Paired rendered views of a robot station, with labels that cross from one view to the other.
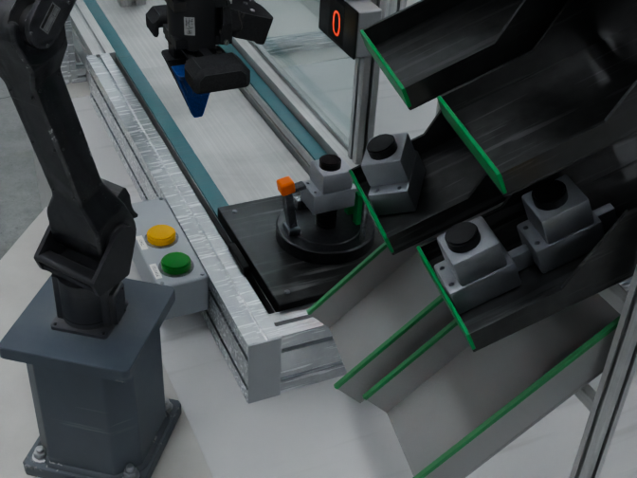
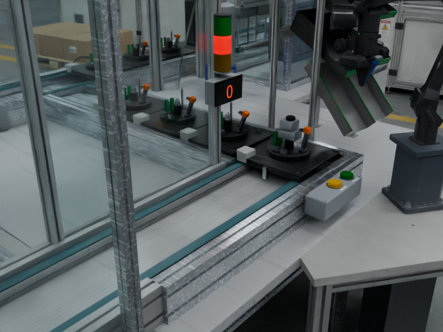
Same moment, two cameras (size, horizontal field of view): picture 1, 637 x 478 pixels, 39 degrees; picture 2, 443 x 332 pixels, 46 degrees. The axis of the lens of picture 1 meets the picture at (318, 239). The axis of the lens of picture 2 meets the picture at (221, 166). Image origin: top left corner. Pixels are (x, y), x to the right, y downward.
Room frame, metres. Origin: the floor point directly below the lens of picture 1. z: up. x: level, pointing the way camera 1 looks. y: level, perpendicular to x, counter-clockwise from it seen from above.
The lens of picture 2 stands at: (1.87, 1.31, 1.65)
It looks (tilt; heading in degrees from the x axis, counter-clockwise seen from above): 25 degrees down; 247
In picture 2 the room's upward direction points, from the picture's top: straight up
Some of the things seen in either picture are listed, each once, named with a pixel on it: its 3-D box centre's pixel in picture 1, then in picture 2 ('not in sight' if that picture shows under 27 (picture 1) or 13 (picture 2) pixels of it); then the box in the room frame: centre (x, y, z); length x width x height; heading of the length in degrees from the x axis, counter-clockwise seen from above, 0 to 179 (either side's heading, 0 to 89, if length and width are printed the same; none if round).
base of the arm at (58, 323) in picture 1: (89, 294); (425, 130); (0.75, 0.24, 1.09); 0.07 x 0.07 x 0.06; 79
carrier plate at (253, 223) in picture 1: (324, 240); (288, 155); (1.06, -0.01, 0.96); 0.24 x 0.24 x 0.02; 26
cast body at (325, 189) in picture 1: (335, 179); (287, 126); (1.07, -0.02, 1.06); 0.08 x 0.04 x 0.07; 117
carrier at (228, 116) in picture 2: not in sight; (227, 122); (1.17, -0.24, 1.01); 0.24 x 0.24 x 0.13; 26
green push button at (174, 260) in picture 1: (175, 266); (346, 176); (0.98, 0.19, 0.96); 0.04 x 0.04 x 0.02
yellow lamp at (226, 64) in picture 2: not in sight; (222, 61); (1.28, -0.03, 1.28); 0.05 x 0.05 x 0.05
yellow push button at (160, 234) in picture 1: (161, 237); (334, 184); (1.04, 0.22, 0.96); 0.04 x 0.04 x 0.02
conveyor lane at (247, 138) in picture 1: (263, 165); (222, 201); (1.34, 0.10, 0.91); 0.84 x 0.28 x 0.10; 26
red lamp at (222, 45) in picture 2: not in sight; (222, 43); (1.28, -0.03, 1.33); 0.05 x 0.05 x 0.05
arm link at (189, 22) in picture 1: (194, 20); (366, 45); (0.93, 0.15, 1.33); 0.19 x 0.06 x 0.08; 26
